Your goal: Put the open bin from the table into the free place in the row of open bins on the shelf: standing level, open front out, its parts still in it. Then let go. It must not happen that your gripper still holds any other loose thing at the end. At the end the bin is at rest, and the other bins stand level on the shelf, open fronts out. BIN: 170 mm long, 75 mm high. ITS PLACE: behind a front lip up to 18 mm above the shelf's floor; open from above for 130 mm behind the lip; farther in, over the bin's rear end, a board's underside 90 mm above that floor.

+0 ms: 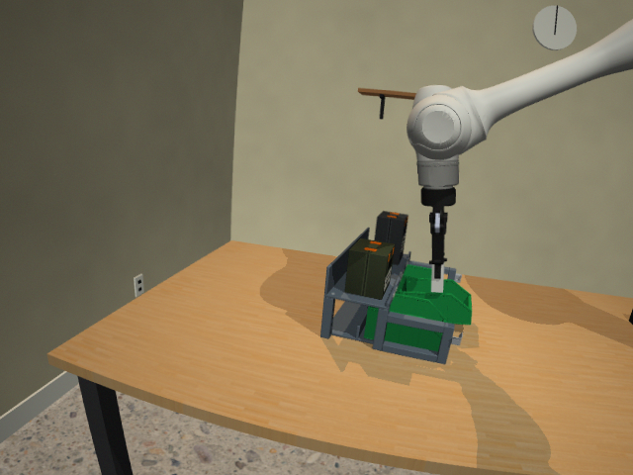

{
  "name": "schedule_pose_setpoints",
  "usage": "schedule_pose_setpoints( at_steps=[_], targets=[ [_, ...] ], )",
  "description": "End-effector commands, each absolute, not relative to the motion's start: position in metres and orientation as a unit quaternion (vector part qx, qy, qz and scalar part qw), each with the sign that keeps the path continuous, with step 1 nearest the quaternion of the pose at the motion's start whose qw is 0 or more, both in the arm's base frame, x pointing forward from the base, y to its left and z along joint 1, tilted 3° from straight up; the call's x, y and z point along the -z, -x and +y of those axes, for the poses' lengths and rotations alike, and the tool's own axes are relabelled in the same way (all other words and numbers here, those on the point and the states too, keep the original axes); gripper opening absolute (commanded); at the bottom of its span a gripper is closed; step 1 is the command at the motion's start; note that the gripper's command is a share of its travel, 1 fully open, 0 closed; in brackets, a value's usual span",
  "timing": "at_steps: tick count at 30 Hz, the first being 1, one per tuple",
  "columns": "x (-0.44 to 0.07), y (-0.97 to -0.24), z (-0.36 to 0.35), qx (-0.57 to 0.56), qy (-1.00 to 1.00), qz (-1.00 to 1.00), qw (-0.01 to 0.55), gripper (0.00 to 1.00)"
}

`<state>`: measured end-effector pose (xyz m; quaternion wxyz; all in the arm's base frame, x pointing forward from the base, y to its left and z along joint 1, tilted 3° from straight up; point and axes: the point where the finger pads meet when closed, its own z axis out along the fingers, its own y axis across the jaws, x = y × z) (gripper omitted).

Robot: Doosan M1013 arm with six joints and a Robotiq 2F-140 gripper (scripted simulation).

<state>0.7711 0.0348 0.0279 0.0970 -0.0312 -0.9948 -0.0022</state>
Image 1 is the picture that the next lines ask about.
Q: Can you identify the black case with orange latches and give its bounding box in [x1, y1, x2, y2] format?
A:
[374, 211, 408, 265]

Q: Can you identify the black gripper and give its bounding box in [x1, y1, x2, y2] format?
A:
[421, 187, 456, 293]

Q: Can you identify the grey metal shelf rack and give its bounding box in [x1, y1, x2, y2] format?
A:
[320, 228, 463, 364]

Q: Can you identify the green bin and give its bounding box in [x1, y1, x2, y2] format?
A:
[364, 294, 447, 351]
[396, 264, 431, 294]
[400, 278, 472, 325]

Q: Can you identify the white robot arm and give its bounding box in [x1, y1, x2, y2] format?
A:
[407, 19, 633, 190]

